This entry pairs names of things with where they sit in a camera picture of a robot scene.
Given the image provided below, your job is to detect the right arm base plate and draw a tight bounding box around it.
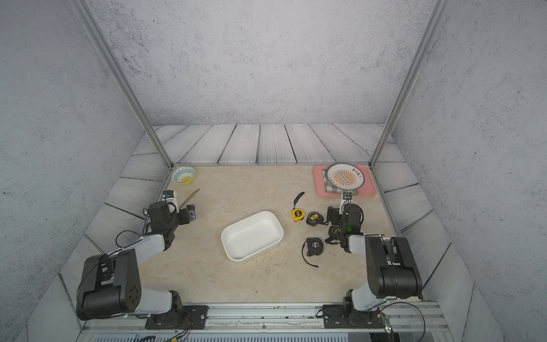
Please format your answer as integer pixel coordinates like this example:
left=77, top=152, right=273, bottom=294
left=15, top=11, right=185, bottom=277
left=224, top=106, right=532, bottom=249
left=316, top=304, right=385, bottom=329

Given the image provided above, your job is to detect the white plastic storage box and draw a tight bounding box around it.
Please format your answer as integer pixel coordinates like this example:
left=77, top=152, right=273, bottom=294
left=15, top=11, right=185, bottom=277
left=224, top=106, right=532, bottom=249
left=221, top=211, right=284, bottom=262

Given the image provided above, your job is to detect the round black tape measure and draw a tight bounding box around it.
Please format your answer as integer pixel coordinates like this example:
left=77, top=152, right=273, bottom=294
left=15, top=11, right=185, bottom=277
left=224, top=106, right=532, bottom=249
left=325, top=225, right=343, bottom=245

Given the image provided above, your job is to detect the black yellow tape measure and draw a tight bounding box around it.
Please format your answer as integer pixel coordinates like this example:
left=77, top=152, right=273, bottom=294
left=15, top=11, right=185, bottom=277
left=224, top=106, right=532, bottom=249
left=306, top=212, right=328, bottom=227

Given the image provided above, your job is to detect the aluminium front rail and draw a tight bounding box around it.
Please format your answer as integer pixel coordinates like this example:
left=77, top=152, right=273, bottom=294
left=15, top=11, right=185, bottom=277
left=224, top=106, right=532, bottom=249
left=77, top=302, right=453, bottom=341

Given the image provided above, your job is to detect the patterned ceramic bowl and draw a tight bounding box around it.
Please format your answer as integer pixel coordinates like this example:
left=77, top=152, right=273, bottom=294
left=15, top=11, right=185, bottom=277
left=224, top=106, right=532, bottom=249
left=171, top=166, right=196, bottom=185

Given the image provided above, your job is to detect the green checked cloth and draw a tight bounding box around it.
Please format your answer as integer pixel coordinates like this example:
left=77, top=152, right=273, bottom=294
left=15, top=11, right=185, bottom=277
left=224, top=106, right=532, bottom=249
left=323, top=171, right=357, bottom=194

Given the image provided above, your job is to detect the left aluminium frame post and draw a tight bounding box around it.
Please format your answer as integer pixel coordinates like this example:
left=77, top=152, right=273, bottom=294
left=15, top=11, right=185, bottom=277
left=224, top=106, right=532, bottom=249
left=70, top=0, right=174, bottom=170

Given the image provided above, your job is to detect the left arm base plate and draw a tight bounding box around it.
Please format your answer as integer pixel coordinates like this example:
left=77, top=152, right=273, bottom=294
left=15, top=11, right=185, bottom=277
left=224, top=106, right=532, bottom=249
left=145, top=305, right=209, bottom=330

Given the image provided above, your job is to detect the pink tray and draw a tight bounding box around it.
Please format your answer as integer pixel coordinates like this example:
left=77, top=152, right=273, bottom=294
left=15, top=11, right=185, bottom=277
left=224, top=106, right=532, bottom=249
left=313, top=165, right=377, bottom=198

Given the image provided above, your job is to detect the right aluminium frame post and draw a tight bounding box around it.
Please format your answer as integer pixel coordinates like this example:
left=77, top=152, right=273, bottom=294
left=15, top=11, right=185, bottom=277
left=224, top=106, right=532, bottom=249
left=369, top=0, right=450, bottom=170

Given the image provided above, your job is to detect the aluminium frame post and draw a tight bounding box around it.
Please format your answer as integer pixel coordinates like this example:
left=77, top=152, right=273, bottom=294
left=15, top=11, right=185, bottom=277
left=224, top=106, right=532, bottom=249
left=70, top=0, right=174, bottom=170
left=369, top=0, right=450, bottom=170

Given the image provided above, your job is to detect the white orange patterned plate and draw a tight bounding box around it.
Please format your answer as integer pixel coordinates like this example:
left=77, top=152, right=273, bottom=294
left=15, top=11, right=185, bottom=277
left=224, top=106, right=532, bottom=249
left=326, top=163, right=366, bottom=191

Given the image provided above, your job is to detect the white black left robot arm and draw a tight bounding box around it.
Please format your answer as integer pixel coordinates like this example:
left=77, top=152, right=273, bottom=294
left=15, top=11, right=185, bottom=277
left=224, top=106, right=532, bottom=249
left=75, top=200, right=196, bottom=321

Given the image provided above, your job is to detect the slim metal knife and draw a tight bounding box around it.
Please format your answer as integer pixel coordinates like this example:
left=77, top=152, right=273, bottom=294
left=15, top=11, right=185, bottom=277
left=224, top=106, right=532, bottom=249
left=179, top=188, right=200, bottom=210

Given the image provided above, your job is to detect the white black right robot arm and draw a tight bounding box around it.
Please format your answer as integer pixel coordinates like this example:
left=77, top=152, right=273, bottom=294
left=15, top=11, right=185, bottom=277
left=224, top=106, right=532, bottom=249
left=326, top=203, right=423, bottom=319

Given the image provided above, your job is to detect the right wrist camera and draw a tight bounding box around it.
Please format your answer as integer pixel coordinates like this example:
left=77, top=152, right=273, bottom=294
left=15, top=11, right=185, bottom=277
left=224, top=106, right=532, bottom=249
left=339, top=191, right=353, bottom=215

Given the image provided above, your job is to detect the large black tape measure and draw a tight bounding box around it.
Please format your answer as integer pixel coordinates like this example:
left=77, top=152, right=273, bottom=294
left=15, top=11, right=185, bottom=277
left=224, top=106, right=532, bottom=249
left=301, top=237, right=324, bottom=268

